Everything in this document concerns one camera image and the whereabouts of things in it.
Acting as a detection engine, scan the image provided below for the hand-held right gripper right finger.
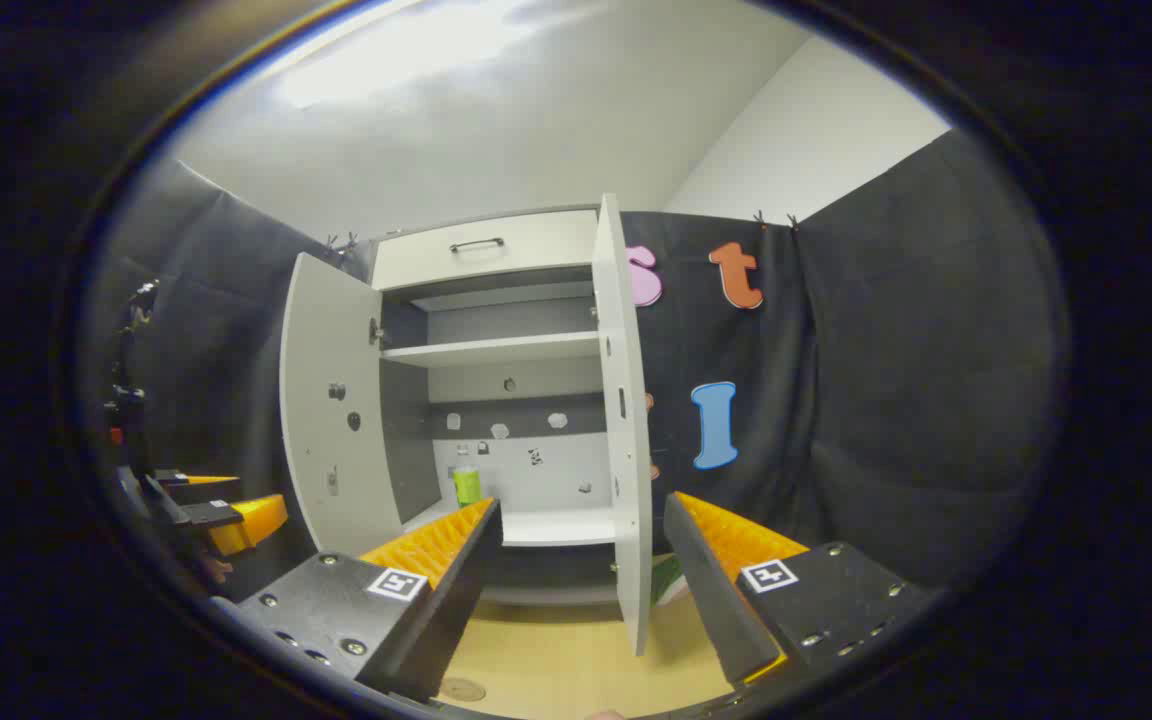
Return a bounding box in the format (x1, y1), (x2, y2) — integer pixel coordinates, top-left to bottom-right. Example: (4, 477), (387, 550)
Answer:
(663, 490), (937, 699)

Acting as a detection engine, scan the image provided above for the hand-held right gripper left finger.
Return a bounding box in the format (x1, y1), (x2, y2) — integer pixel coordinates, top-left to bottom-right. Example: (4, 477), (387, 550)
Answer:
(211, 497), (505, 704)

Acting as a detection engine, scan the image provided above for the white cabinet door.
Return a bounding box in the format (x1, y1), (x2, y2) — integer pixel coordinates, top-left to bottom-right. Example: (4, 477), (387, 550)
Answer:
(279, 252), (407, 558)
(591, 193), (655, 658)

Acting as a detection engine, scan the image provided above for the white and grey cabinet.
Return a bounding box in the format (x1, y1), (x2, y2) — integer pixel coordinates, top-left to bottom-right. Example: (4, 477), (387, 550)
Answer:
(371, 205), (627, 608)

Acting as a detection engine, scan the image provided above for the white cabinet shelf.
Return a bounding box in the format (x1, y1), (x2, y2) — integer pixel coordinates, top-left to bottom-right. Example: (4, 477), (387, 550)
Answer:
(381, 331), (602, 369)

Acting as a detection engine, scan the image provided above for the white cabinet drawer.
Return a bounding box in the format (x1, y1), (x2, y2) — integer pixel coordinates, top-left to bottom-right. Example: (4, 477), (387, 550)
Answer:
(373, 209), (599, 292)

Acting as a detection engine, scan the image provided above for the green and white packet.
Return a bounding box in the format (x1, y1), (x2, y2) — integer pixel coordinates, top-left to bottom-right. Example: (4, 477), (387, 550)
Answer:
(649, 553), (689, 608)

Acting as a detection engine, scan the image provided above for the black backdrop cloth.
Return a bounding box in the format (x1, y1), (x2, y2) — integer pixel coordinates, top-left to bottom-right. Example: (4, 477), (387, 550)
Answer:
(86, 128), (1072, 601)

